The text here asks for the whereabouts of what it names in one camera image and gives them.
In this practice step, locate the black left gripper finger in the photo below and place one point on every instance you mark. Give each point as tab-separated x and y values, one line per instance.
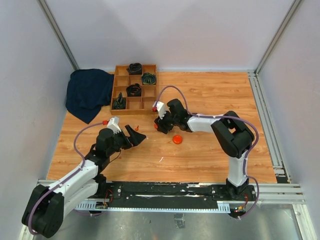
136	138
129	130

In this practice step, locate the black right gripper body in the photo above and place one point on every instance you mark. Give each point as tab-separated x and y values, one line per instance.
167	123

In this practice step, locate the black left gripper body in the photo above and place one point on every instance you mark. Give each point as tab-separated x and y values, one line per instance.
120	141

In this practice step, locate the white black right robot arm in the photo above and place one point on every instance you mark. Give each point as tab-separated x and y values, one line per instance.
233	135

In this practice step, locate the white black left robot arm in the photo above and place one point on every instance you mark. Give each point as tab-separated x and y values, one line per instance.
49	205

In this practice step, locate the wooden compartment tray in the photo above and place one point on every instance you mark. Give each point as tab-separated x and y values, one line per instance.
135	105

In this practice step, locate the dark rolled belt lower left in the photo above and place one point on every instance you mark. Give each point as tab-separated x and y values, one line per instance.
119	103

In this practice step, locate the black rolled belt middle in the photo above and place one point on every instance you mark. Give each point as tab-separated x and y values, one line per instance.
134	90

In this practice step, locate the black rolled belt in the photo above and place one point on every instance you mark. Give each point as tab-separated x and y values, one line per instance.
135	69
134	90

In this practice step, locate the dark green rolled belt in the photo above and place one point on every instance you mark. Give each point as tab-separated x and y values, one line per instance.
148	79

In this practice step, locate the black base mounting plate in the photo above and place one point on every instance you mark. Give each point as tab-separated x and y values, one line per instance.
166	197

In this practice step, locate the dark blue cloth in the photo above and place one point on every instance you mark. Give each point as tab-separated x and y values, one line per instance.
88	90

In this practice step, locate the black rolled belt top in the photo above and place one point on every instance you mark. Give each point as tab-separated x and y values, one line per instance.
135	69

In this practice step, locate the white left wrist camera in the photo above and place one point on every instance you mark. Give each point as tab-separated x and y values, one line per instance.
113	124

